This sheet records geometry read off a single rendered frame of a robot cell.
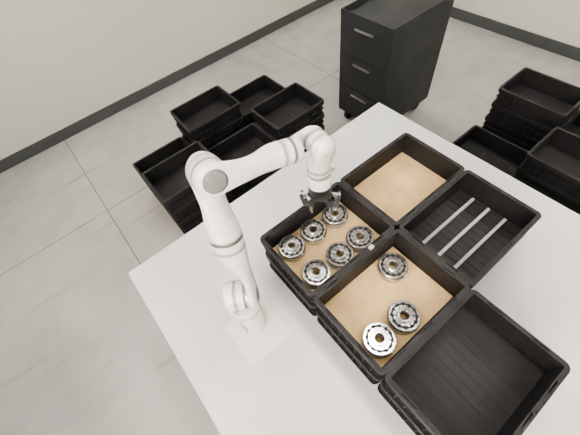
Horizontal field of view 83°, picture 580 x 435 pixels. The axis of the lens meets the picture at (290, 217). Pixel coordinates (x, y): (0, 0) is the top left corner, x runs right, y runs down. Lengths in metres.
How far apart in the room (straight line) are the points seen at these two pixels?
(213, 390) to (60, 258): 1.88
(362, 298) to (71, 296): 2.03
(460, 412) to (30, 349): 2.36
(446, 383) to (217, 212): 0.83
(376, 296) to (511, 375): 0.43
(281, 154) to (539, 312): 1.10
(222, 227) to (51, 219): 2.45
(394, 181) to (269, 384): 0.93
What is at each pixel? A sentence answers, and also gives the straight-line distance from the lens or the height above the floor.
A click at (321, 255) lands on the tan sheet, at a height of 0.83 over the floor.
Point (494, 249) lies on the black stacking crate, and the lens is 1.41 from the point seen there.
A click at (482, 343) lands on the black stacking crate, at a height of 0.83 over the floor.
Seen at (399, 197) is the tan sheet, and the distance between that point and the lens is 1.44.
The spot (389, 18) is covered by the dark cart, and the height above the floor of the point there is 0.86.
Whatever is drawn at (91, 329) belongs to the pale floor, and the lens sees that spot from 2.50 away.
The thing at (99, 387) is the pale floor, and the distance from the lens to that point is 2.34.
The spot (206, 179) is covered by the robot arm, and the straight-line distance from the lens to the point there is 0.75.
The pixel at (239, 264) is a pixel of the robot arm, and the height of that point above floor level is 1.15.
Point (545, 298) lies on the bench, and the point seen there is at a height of 0.70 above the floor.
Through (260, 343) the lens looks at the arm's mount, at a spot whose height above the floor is 0.70.
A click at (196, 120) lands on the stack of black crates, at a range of 2.51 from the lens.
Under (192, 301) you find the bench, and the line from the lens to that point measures 1.43.
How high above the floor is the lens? 1.95
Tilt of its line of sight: 55 degrees down
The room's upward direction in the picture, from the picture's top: 10 degrees counter-clockwise
